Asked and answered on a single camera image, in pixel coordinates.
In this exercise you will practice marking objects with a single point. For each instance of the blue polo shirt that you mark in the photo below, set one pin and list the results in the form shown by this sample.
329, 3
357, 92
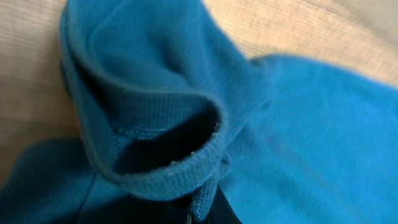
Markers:
177, 126

